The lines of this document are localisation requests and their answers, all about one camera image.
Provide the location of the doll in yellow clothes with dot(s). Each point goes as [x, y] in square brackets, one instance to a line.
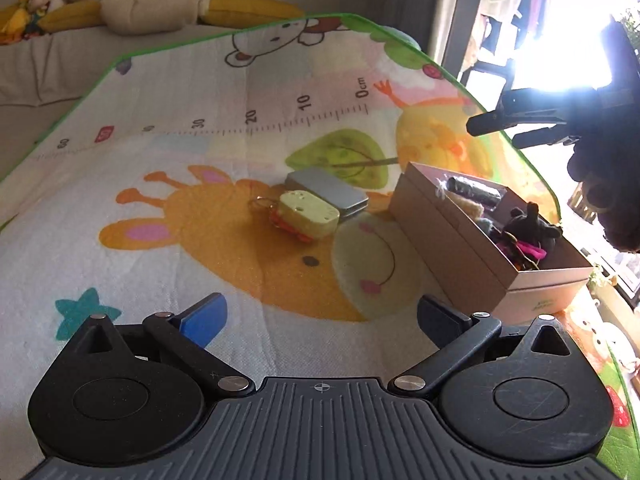
[30, 7]

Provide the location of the person's right hand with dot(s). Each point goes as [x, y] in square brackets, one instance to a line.
[610, 185]

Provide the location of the pink cardboard box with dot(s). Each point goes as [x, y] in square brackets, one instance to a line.
[450, 245]

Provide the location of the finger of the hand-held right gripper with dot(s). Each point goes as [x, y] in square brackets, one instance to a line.
[525, 107]
[547, 137]

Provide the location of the black plush toy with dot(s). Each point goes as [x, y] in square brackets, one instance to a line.
[532, 225]

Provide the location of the grey covered sofa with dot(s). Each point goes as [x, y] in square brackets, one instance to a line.
[50, 70]

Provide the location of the long beige yellow plush pillow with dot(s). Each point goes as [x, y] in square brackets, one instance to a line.
[150, 7]

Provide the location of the beige knitted toy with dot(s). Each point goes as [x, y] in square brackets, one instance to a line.
[477, 208]

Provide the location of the grey metal tin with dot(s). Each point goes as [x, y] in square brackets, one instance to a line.
[330, 190]

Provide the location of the potted plant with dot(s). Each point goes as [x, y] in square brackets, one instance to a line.
[602, 275]

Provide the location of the colourful cartoon play mat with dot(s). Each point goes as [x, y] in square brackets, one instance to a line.
[190, 260]

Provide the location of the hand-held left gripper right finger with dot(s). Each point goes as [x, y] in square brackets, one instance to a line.
[440, 317]

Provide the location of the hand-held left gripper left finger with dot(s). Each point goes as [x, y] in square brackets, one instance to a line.
[205, 317]

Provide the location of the pink plastic toy basket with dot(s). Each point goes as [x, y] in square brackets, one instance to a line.
[530, 250]

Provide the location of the black cylinder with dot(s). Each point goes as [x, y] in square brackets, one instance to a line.
[472, 189]

